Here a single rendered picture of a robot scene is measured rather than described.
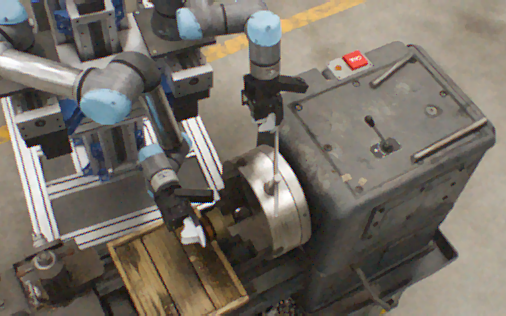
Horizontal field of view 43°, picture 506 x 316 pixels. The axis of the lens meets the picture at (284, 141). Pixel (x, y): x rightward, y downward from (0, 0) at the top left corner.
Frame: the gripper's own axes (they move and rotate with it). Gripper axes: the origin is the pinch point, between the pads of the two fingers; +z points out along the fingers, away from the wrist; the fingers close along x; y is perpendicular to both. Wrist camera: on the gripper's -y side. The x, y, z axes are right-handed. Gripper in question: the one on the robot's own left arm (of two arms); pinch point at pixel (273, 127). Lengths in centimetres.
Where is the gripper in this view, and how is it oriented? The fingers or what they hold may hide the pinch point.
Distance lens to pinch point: 170.5
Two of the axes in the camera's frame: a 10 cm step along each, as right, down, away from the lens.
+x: 5.1, 6.2, -6.0
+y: -8.6, 3.6, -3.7
